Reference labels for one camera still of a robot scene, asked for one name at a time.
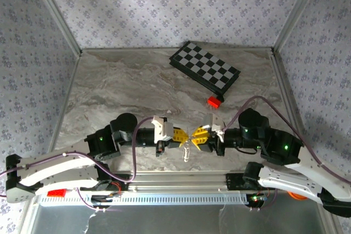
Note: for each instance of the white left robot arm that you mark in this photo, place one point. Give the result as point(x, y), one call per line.
point(41, 162)

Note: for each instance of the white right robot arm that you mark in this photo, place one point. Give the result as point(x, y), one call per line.
point(310, 184)

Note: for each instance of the red toy brick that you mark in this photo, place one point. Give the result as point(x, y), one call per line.
point(56, 193)
point(214, 102)

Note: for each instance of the orange curved plastic piece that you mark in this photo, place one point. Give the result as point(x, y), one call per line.
point(297, 196)

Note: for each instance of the small circuit board with LEDs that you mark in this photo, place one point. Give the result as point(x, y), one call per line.
point(256, 199)

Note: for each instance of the folded black chessboard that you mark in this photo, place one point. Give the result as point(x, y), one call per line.
point(205, 64)

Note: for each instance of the shiny metal sheet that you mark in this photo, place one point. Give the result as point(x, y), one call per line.
point(164, 221)

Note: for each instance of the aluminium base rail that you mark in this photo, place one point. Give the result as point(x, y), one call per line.
point(178, 180)

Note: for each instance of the aluminium side rail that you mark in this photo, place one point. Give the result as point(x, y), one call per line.
point(68, 88)
point(282, 88)

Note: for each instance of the aluminium frame post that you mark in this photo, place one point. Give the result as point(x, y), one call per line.
point(55, 12)
point(299, 12)

